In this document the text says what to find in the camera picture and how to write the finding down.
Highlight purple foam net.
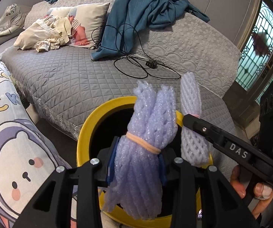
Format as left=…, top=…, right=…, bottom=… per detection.
left=180, top=72, right=210, bottom=167
left=103, top=81, right=178, bottom=220

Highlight yellow rim trash bin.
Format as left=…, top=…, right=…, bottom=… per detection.
left=77, top=96, right=201, bottom=227

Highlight person's right hand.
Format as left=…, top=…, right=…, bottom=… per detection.
left=229, top=165, right=273, bottom=220

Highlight cartoon print bedsheet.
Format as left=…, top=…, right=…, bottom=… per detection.
left=0, top=61, right=109, bottom=228

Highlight grey quilted bed cover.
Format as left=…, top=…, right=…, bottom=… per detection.
left=0, top=13, right=240, bottom=139

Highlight stained glass door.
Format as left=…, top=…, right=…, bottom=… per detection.
left=235, top=0, right=273, bottom=104

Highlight cream crumpled clothes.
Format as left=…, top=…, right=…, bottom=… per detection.
left=13, top=15, right=72, bottom=52

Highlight baby print pillow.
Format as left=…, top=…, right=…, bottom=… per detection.
left=67, top=3, right=110, bottom=49
left=44, top=7, right=73, bottom=18

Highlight right blue curtain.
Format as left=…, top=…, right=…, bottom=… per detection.
left=91, top=0, right=210, bottom=61

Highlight grey flat pillow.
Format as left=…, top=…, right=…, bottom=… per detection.
left=0, top=28, right=24, bottom=45

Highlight white tiger plush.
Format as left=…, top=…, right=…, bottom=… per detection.
left=0, top=4, right=27, bottom=36

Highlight black charger cable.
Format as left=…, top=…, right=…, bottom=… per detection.
left=91, top=23, right=182, bottom=80

